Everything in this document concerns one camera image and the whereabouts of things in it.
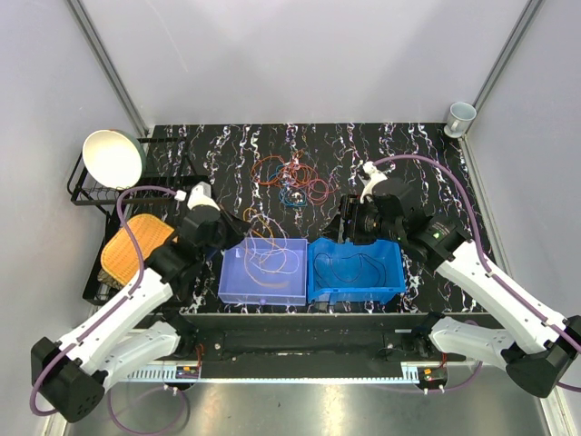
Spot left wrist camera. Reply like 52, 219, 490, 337
186, 182, 219, 210

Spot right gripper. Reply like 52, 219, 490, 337
320, 193, 403, 245

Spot orange woven plate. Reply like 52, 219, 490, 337
98, 213, 174, 290

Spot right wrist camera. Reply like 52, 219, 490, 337
358, 161, 387, 203

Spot blue cable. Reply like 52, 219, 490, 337
267, 170, 310, 210

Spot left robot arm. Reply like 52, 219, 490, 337
29, 200, 250, 423

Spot purple plastic bin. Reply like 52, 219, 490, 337
218, 237, 308, 306

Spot black wire dish rack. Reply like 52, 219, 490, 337
66, 135, 214, 305

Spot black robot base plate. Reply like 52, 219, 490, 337
143, 312, 467, 381

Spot white mug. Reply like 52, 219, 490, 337
444, 102, 478, 138

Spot white bowl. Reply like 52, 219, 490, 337
82, 129, 146, 190

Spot pink cable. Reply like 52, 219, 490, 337
303, 176, 330, 208

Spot blue plastic bin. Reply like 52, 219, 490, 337
307, 238, 407, 305

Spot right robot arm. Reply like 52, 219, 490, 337
321, 179, 580, 398

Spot red cable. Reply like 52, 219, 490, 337
281, 156, 319, 190

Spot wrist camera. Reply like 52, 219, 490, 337
186, 182, 219, 210
358, 161, 387, 203

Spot black cable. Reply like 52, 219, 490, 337
312, 252, 389, 290

